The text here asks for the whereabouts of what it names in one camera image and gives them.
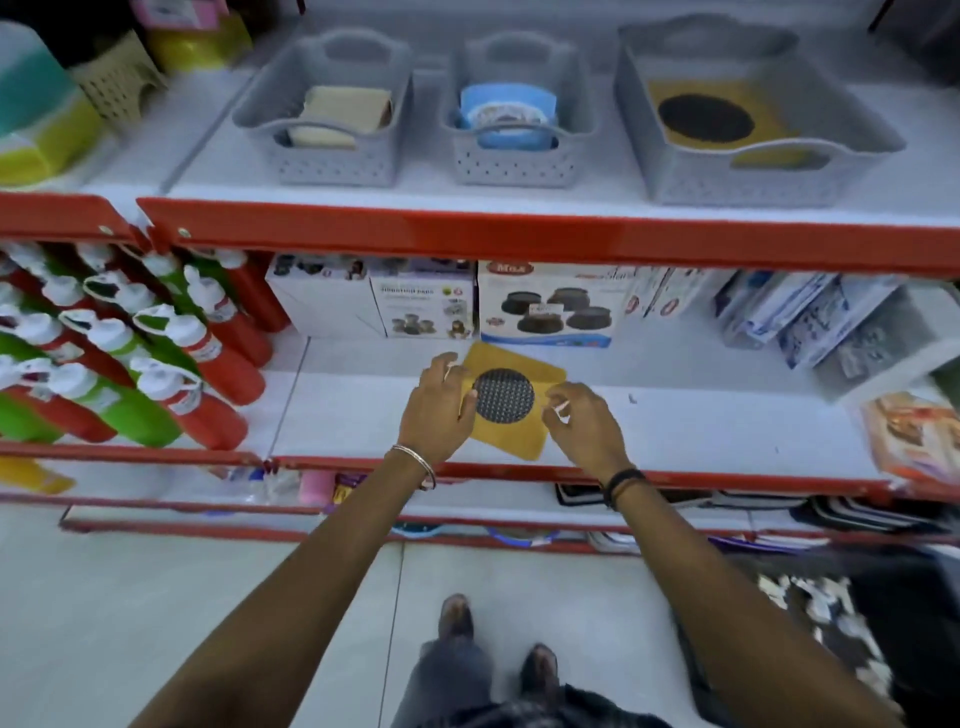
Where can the dark patterned rug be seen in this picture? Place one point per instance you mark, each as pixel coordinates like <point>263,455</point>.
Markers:
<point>885,637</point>

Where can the pink plastic item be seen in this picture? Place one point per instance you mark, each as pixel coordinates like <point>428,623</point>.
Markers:
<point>315,487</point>

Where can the person's left forearm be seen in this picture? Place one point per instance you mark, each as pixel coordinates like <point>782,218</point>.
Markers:
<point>300,600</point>

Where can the large grey plastic basket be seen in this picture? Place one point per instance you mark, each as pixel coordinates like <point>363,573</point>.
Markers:
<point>750,180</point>

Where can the white box with small pictures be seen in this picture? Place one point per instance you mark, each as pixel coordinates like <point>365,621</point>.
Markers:
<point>424,304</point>

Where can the blue round packet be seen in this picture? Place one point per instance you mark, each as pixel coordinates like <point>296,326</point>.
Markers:
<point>508,112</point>

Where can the silver bangle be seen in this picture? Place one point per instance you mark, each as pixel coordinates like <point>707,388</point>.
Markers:
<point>418,459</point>

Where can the plain white box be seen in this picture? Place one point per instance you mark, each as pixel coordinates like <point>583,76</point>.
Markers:
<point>319,307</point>

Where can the person's left shoe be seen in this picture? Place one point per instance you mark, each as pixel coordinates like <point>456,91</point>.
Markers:
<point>456,616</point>

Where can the beige packet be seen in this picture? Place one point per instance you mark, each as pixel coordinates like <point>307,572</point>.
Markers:
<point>345,109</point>

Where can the group of red green bottles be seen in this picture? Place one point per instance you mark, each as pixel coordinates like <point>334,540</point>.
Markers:
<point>150,360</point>

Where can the white box with black tins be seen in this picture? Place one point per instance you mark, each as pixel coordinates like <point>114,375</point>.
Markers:
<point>551,304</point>

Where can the person's right thumb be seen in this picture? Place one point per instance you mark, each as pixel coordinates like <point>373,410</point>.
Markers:
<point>550,424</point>

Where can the black wristband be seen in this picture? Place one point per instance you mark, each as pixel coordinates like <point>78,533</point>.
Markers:
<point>621,484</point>

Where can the person's right shoe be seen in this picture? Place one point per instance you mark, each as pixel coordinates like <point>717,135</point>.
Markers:
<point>540,666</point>

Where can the yellow packet with black mesh disc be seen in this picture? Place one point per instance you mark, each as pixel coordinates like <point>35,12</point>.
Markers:
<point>709,118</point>
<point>517,435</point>

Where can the person's right hand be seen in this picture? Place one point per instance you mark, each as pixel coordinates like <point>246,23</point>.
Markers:
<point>589,439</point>

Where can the grey and white box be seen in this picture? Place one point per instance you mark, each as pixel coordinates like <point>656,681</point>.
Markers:
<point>892,345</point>

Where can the person's right forearm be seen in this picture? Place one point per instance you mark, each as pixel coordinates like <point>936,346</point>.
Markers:
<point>727,600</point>

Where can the beige perforated plastic basket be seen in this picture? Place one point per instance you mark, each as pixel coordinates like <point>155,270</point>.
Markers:
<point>116,79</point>

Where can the white blue printed packet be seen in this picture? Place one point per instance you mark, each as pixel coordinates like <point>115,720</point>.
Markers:
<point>832,322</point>
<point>765,307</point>

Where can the white box with red logo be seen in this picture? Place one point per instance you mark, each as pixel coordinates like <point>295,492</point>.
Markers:
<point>675,292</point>

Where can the yellow bottle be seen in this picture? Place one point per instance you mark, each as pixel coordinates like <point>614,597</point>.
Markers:
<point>34,476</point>

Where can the orange picture packet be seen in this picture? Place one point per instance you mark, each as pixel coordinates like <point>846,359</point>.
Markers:
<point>911,435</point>

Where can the person's left hand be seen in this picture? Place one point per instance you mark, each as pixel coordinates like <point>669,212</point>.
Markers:
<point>431,416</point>

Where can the red and white shelf rack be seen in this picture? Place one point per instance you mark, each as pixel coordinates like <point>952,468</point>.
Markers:
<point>525,236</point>

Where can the teal and yellow plastic container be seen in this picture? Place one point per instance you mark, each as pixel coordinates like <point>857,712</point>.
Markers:
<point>37,112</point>

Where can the stack of black flat mats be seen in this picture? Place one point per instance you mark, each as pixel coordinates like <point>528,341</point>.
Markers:
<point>870,514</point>

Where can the person's shoe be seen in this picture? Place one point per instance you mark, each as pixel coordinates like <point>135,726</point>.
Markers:
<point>456,616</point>
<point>540,666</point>

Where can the person's left thumb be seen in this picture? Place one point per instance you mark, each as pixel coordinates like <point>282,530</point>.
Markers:
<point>468,405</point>

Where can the small grey plastic basket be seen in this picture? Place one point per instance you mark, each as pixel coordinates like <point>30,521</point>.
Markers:
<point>517,165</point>
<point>337,161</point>

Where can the person's trousers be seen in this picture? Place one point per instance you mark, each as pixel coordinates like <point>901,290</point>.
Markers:
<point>480,697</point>

